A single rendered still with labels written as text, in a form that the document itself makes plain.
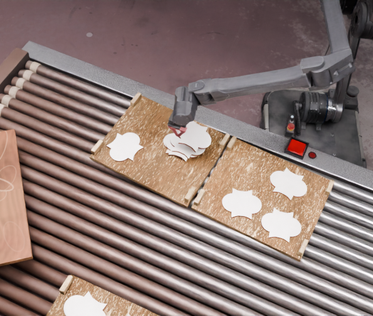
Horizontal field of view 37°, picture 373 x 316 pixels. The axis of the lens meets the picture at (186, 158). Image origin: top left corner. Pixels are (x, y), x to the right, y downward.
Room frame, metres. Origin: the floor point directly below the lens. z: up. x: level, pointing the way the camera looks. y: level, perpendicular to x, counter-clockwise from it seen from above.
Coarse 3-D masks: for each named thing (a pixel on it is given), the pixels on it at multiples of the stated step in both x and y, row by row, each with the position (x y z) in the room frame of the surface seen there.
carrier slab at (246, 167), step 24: (240, 144) 1.24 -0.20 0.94; (216, 168) 1.12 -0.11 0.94; (240, 168) 1.13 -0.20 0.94; (264, 168) 1.14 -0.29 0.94; (288, 168) 1.15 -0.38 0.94; (216, 192) 1.02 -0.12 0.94; (264, 192) 1.03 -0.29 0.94; (312, 192) 1.05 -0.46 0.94; (216, 216) 0.92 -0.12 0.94; (312, 216) 0.96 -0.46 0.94; (264, 240) 0.85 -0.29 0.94
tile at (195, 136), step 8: (192, 128) 1.22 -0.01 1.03; (200, 128) 1.22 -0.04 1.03; (184, 136) 1.18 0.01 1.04; (192, 136) 1.18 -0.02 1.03; (200, 136) 1.19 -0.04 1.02; (208, 136) 1.20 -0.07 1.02; (184, 144) 1.15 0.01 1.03; (192, 144) 1.15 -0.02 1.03; (200, 144) 1.16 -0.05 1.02; (208, 144) 1.17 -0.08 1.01
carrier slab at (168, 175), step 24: (120, 120) 1.30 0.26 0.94; (144, 120) 1.31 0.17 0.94; (168, 120) 1.32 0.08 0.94; (144, 144) 1.19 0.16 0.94; (216, 144) 1.23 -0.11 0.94; (120, 168) 1.08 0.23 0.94; (144, 168) 1.09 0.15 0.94; (168, 168) 1.10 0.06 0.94; (192, 168) 1.11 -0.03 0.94; (168, 192) 1.00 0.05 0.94
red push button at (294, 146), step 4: (292, 140) 1.28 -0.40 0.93; (296, 140) 1.28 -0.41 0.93; (292, 144) 1.26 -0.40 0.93; (296, 144) 1.27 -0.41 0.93; (300, 144) 1.27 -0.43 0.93; (304, 144) 1.27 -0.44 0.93; (288, 148) 1.24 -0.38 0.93; (292, 148) 1.25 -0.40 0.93; (296, 148) 1.25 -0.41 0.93; (300, 148) 1.25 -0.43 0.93; (304, 148) 1.25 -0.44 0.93; (296, 152) 1.23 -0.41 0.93; (300, 152) 1.23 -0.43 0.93
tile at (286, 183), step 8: (272, 176) 1.10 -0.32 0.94; (280, 176) 1.10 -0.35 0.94; (288, 176) 1.11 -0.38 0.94; (296, 176) 1.11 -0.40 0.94; (272, 184) 1.07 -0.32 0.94; (280, 184) 1.07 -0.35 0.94; (288, 184) 1.07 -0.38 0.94; (296, 184) 1.08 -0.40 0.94; (304, 184) 1.08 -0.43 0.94; (280, 192) 1.04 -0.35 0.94; (288, 192) 1.04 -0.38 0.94; (296, 192) 1.04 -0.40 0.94; (304, 192) 1.04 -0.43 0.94
